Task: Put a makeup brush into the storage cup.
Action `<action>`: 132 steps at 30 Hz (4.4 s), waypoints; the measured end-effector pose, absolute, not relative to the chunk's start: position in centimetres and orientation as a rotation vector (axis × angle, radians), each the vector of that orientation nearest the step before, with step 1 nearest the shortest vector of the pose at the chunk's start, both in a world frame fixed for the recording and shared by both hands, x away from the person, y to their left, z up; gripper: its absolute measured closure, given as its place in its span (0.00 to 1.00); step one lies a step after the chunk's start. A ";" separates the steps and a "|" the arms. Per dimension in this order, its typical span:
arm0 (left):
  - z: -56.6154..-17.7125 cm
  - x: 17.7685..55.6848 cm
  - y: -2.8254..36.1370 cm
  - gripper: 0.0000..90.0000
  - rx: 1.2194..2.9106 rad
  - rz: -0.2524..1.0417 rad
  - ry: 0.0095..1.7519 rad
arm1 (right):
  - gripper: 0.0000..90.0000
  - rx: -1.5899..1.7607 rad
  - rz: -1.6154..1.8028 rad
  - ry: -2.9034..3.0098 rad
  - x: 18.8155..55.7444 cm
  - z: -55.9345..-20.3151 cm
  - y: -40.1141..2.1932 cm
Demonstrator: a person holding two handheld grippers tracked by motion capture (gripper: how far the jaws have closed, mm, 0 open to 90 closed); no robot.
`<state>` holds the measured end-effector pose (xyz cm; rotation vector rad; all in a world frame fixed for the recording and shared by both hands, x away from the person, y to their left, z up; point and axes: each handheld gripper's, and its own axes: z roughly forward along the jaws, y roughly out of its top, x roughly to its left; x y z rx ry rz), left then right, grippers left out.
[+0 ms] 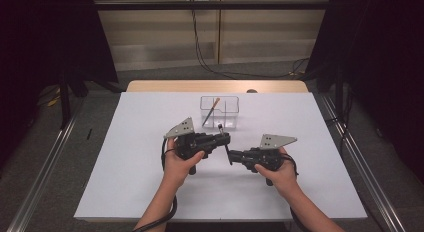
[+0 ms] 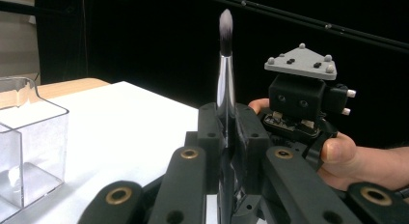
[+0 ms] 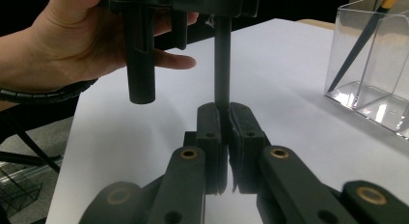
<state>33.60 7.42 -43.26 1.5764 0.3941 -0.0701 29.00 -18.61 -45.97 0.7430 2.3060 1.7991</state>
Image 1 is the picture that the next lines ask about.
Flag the clear plastic organizer box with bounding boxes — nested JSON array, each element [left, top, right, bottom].
[[199, 95, 240, 130]]

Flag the metal floor rail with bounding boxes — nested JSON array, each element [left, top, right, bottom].
[[6, 95, 86, 232], [319, 93, 406, 232]]

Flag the person's left hand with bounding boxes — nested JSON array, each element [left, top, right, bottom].
[[162, 138, 206, 190]]

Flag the orange-tipped black makeup brush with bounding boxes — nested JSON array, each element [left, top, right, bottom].
[[201, 97, 222, 128]]

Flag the black horizontal frame bar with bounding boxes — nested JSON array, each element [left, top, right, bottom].
[[94, 1, 330, 11]]

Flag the person's right hand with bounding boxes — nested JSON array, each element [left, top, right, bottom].
[[254, 146, 299, 198]]

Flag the black floor cable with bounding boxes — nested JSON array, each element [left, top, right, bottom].
[[190, 0, 311, 80]]

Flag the white table cover board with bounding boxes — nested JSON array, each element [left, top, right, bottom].
[[73, 91, 368, 223]]

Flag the black curtain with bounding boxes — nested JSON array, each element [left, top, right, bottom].
[[0, 0, 120, 166], [304, 0, 424, 184]]

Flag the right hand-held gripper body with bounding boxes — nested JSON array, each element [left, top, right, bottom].
[[248, 134, 298, 175]]

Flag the black stand cables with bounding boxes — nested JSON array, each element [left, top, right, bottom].
[[324, 86, 355, 150]]

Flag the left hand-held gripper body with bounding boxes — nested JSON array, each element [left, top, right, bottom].
[[164, 117, 216, 161]]

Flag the left hand-held gripper cable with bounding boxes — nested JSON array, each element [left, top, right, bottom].
[[131, 137, 179, 232]]

